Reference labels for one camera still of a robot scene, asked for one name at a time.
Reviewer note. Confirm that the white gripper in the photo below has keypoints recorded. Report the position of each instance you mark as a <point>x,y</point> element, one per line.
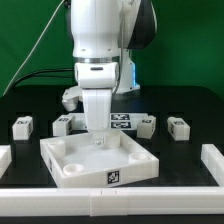
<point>97,107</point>

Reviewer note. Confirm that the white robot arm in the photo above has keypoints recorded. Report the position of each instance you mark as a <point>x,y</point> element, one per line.
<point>104,32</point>

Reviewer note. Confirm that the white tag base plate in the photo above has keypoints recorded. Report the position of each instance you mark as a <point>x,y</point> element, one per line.
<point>122,121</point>

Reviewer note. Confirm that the white fence piece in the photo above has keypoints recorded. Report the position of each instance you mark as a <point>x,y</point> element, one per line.
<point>5,158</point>
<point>214,161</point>

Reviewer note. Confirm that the white right fence piece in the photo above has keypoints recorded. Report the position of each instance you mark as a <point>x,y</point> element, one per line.
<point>214,161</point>

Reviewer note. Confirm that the white front fence wall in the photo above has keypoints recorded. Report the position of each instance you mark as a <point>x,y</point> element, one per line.
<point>111,201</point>

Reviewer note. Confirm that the white left fence piece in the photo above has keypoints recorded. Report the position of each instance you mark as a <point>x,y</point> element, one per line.
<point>5,158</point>

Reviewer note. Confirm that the white square tabletop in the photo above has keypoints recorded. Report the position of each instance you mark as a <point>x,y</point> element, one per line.
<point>74,161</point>

